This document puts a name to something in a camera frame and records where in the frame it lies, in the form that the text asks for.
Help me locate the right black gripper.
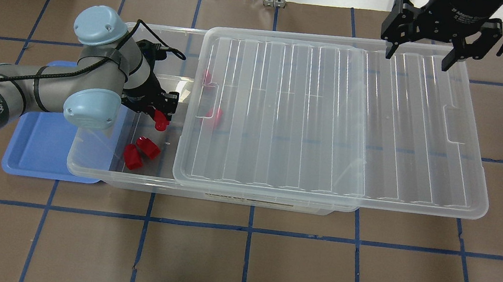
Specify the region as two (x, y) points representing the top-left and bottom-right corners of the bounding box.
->
(380, 0), (503, 71)

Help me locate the blue plastic tray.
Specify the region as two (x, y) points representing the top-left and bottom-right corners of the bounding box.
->
(0, 53), (136, 190)

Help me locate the clear plastic box lid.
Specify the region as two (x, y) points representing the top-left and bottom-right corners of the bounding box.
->
(173, 27), (489, 220)

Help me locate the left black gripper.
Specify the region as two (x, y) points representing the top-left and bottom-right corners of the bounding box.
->
(121, 73), (180, 121)

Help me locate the clear plastic storage box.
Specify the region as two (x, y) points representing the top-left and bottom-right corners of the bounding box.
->
(67, 24), (355, 215)

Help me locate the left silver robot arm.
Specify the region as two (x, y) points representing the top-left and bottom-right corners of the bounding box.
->
(0, 5), (186, 131)

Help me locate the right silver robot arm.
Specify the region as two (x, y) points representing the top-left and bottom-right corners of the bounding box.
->
(380, 0), (503, 71)

